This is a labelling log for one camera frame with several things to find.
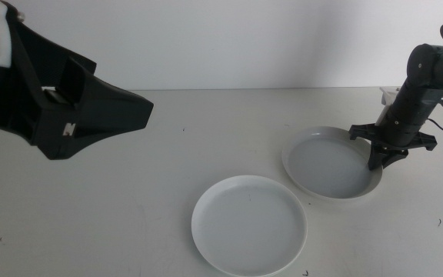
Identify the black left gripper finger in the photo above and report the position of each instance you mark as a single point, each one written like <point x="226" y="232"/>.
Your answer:
<point x="102" y="115"/>
<point x="64" y="61"/>

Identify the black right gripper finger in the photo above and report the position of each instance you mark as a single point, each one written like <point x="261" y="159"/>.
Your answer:
<point x="394" y="154"/>
<point x="375" y="157"/>

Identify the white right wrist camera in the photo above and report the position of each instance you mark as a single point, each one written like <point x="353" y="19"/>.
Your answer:
<point x="388" y="98"/>

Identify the white shallow bowl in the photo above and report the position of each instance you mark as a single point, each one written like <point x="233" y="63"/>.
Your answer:
<point x="248" y="227"/>

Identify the grey shallow bowl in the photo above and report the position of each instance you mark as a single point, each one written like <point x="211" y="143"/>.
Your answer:
<point x="329" y="165"/>

